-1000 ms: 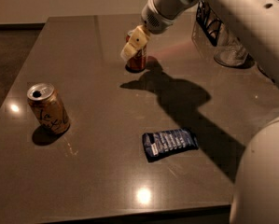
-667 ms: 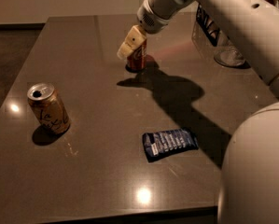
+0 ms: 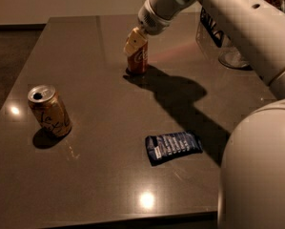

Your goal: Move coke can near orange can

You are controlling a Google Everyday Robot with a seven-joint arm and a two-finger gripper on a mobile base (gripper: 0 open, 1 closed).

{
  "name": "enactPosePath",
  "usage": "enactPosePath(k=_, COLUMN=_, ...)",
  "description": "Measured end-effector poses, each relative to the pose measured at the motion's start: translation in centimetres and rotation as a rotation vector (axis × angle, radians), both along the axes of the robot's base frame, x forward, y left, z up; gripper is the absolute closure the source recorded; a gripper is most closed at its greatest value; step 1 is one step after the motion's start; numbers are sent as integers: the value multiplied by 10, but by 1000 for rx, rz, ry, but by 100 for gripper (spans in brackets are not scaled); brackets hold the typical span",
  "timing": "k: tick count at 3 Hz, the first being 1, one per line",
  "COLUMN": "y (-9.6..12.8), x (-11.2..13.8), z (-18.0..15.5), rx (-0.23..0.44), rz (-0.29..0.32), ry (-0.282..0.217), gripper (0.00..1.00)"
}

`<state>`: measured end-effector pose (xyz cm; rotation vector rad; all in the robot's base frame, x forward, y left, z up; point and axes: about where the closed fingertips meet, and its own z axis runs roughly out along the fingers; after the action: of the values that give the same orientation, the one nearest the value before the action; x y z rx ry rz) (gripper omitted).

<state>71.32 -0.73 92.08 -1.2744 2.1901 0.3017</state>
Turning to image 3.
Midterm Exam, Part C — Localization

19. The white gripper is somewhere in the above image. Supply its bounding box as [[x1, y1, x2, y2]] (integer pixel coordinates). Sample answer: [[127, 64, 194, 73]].
[[124, 0, 195, 56]]

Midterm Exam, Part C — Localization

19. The red coke can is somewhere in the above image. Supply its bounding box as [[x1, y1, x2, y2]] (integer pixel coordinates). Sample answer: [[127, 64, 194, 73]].
[[128, 44, 148, 74]]

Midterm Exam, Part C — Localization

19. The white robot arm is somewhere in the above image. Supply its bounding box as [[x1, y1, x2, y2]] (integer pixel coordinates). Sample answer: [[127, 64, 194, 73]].
[[124, 0, 285, 229]]

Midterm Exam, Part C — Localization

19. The orange La Croix can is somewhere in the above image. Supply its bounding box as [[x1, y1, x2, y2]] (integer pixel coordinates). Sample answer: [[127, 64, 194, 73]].
[[28, 85, 71, 138]]

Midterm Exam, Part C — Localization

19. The clear glass jar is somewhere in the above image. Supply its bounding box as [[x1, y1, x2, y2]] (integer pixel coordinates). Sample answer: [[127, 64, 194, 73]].
[[218, 46, 250, 70]]

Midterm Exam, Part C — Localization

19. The blue snack bar wrapper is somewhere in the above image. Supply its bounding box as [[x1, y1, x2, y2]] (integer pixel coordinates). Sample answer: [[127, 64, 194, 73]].
[[145, 131, 203, 166]]

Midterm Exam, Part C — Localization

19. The black wire basket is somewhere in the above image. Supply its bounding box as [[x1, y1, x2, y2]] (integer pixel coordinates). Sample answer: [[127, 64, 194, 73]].
[[200, 8, 225, 48]]

